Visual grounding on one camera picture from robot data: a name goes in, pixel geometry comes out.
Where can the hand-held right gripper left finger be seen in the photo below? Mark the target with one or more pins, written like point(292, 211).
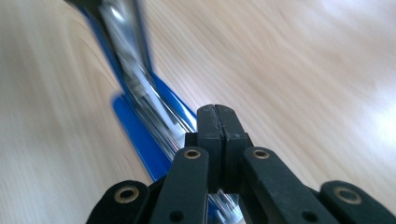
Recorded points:
point(211, 140)

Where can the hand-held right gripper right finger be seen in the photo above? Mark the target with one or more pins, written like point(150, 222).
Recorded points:
point(232, 140)

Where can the blue metal stapler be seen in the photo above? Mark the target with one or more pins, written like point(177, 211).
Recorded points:
point(140, 124)

